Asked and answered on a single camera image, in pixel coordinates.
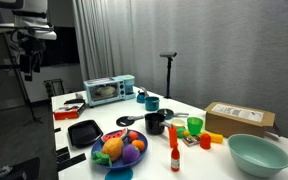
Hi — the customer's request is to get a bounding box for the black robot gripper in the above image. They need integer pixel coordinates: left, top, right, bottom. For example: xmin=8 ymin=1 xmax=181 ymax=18
xmin=17 ymin=33 xmax=46 ymax=81

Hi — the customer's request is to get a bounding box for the black pot lid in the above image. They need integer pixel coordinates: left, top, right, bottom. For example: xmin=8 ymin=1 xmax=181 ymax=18
xmin=116 ymin=115 xmax=144 ymax=127

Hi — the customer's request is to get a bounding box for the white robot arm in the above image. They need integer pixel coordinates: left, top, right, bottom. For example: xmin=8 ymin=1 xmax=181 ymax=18
xmin=0 ymin=0 xmax=57 ymax=81

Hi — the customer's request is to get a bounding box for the teal pot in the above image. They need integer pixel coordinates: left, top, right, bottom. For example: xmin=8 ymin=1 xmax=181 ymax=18
xmin=145 ymin=97 xmax=159 ymax=111

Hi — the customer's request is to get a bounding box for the black pot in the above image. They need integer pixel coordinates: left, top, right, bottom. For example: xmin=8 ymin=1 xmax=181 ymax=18
xmin=144 ymin=113 xmax=171 ymax=135

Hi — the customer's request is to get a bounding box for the black tripod stand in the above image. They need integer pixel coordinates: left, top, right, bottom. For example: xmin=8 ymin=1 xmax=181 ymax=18
xmin=4 ymin=32 xmax=42 ymax=126

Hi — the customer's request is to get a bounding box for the red and black box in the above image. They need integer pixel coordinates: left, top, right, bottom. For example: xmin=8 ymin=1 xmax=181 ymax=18
xmin=53 ymin=99 xmax=85 ymax=120

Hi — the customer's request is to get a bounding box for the light blue toaster oven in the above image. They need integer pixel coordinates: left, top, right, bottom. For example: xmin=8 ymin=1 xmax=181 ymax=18
xmin=84 ymin=75 xmax=135 ymax=106

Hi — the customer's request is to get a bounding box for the black baking tray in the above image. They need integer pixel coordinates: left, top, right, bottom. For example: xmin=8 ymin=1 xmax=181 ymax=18
xmin=68 ymin=120 xmax=103 ymax=148

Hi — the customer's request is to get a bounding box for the toy watermelon slice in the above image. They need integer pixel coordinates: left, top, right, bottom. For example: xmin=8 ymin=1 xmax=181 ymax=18
xmin=101 ymin=128 xmax=129 ymax=143

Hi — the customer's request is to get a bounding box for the teal kettle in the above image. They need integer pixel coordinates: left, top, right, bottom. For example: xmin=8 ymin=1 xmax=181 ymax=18
xmin=137 ymin=87 xmax=148 ymax=103

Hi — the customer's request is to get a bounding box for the toy orange pineapple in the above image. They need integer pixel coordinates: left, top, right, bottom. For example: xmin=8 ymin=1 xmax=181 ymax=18
xmin=102 ymin=138 xmax=124 ymax=162

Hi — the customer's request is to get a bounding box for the blue plate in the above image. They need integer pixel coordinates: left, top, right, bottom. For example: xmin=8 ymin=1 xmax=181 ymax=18
xmin=91 ymin=128 xmax=148 ymax=170

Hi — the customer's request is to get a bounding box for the toy red apple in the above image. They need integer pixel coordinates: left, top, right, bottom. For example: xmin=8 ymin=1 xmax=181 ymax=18
xmin=128 ymin=131 xmax=138 ymax=143

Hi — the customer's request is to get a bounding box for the toy purple eggplant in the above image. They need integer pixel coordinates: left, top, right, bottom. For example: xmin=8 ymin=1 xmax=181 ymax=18
xmin=122 ymin=144 xmax=140 ymax=164

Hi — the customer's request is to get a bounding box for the toy orange fruit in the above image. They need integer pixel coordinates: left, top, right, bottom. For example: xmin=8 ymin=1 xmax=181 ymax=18
xmin=132 ymin=140 xmax=145 ymax=151

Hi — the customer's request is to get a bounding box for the teal round coaster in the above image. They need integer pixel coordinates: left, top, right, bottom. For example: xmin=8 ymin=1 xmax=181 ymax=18
xmin=105 ymin=168 xmax=133 ymax=180

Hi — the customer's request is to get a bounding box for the small teal frying pan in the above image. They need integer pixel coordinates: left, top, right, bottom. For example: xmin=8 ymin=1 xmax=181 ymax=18
xmin=158 ymin=108 xmax=188 ymax=120

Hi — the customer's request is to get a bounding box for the orange squeeze bottle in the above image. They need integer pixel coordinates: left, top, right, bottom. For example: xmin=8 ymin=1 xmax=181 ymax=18
xmin=168 ymin=125 xmax=177 ymax=148

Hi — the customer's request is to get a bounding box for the small cream bowl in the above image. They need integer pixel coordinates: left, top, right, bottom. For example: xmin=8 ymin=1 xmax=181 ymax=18
xmin=171 ymin=119 xmax=186 ymax=128

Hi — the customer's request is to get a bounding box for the small red sauce bottle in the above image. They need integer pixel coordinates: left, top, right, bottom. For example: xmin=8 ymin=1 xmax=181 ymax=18
xmin=171 ymin=146 xmax=180 ymax=172

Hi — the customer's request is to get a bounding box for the green plastic cup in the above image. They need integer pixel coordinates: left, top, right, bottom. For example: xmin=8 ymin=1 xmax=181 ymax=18
xmin=187 ymin=117 xmax=203 ymax=135

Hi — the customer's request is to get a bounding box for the small toy food box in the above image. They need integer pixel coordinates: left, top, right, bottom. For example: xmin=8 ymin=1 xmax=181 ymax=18
xmin=182 ymin=135 xmax=200 ymax=147

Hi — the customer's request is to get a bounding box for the red toy cup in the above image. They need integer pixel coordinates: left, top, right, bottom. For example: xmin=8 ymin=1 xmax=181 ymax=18
xmin=200 ymin=134 xmax=211 ymax=149

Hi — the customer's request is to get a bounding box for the cardboard box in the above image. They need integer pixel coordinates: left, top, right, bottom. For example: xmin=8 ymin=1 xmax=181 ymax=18
xmin=205 ymin=102 xmax=282 ymax=137

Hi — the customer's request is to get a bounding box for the mint green bowl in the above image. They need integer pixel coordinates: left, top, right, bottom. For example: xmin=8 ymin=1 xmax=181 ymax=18
xmin=227 ymin=134 xmax=288 ymax=178

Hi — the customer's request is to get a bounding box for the camera on black stand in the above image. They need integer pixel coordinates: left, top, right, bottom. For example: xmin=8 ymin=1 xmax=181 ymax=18
xmin=160 ymin=52 xmax=177 ymax=99

